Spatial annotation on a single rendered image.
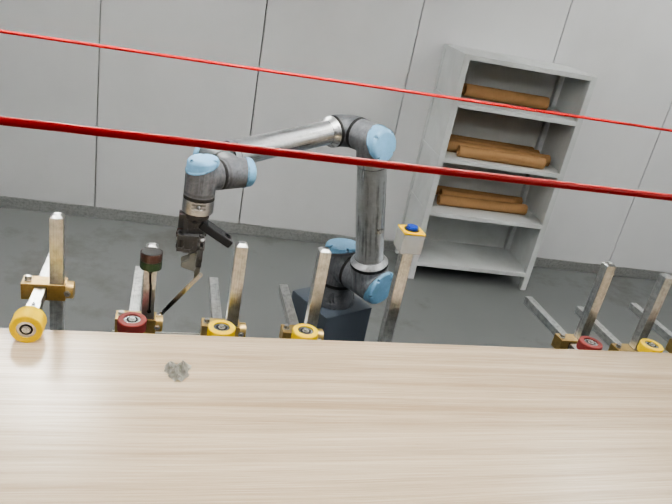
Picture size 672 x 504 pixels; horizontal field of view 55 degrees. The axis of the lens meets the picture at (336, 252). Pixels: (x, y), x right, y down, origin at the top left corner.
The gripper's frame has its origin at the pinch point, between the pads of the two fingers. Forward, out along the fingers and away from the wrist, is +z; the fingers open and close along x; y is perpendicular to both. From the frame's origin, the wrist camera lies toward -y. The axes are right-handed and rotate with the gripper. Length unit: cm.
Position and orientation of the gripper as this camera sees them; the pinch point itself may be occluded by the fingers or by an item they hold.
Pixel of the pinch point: (197, 273)
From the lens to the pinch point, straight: 202.1
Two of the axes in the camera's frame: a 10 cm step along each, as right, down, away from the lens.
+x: 2.1, 4.4, -8.8
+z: -1.9, 9.0, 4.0
